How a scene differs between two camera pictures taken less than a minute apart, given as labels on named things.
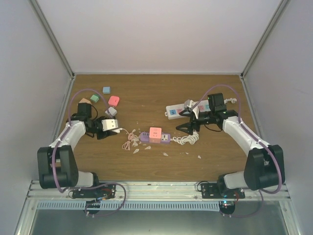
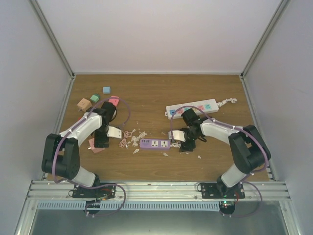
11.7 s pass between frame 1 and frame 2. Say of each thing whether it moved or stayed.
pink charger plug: stayed
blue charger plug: stayed
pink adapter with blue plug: moved
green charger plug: stayed
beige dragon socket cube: stayed
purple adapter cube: moved
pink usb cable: moved
